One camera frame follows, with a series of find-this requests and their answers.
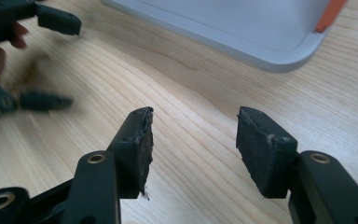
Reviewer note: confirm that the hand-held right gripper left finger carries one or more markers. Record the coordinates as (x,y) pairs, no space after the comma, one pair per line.
(133,149)

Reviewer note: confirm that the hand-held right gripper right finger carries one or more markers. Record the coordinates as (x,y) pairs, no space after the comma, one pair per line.
(261,152)

